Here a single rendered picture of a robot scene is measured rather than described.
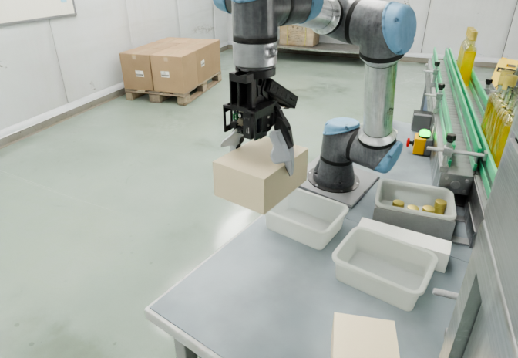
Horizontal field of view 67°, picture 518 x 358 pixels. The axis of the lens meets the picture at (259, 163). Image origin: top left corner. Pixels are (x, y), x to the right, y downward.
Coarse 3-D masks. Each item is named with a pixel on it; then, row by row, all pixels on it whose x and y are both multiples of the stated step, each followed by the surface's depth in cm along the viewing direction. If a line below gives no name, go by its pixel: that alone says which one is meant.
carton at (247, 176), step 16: (256, 144) 81; (224, 160) 75; (240, 160) 75; (256, 160) 75; (304, 160) 80; (224, 176) 74; (240, 176) 71; (256, 176) 69; (272, 176) 70; (288, 176) 76; (304, 176) 82; (224, 192) 76; (240, 192) 73; (256, 192) 70; (272, 192) 72; (288, 192) 78; (256, 208) 72
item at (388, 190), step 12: (384, 180) 127; (384, 192) 128; (396, 192) 127; (408, 192) 126; (420, 192) 124; (432, 192) 123; (444, 192) 122; (384, 204) 114; (408, 204) 127; (420, 204) 126; (432, 204) 124; (432, 216) 109; (444, 216) 108
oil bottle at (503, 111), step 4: (504, 108) 114; (500, 112) 115; (504, 112) 113; (508, 112) 112; (496, 116) 118; (500, 116) 114; (504, 116) 113; (496, 120) 117; (500, 120) 114; (496, 124) 116; (496, 128) 115; (492, 132) 120; (496, 132) 115; (492, 136) 119; (496, 136) 116; (492, 140) 118; (492, 144) 118; (492, 148) 118; (492, 152) 118
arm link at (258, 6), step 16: (240, 0) 59; (256, 0) 59; (272, 0) 60; (288, 0) 63; (240, 16) 61; (256, 16) 60; (272, 16) 61; (240, 32) 62; (256, 32) 61; (272, 32) 62
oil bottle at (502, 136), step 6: (510, 114) 109; (504, 120) 110; (510, 120) 108; (504, 126) 109; (510, 126) 108; (498, 132) 114; (504, 132) 109; (498, 138) 113; (504, 138) 110; (498, 144) 112; (504, 144) 111; (498, 150) 112; (498, 156) 112; (498, 162) 113
